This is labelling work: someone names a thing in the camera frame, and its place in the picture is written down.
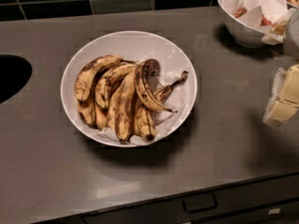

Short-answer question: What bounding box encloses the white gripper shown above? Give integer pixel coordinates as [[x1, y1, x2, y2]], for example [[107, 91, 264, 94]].
[[263, 9, 299, 127]]

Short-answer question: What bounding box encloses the curved dark spotted banana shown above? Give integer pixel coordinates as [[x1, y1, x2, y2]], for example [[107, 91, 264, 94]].
[[135, 59, 177, 113]]

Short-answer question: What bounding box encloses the white bowl with paper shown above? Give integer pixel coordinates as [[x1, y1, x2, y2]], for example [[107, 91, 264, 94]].
[[217, 0, 296, 48]]

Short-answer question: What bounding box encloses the white paper in bowl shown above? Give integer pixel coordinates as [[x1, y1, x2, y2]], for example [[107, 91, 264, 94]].
[[82, 71, 197, 147]]

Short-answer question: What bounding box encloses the small banana with stem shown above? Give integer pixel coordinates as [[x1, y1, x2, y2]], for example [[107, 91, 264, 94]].
[[154, 71, 189, 101]]

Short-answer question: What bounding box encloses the lower right short banana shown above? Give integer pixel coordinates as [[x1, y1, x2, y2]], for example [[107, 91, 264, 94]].
[[134, 101, 157, 141]]

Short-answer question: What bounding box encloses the large white bowl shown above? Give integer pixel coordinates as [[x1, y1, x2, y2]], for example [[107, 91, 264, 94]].
[[61, 31, 197, 137]]

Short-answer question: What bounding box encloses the large spotted banana centre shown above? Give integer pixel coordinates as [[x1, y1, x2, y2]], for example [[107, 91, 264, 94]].
[[107, 73, 135, 144]]

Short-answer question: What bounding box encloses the lower left banana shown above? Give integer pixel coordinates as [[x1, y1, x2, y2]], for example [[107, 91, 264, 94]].
[[77, 97, 107, 130]]

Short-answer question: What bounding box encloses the spotted banana far left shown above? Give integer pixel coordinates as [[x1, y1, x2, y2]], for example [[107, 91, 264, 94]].
[[74, 55, 122, 103]]

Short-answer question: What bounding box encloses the dark round sink hole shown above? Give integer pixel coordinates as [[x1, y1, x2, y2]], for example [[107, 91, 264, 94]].
[[0, 55, 33, 104]]

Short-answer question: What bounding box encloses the dark drawer front with handle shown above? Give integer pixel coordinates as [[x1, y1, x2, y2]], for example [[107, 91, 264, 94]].
[[82, 174, 299, 224]]

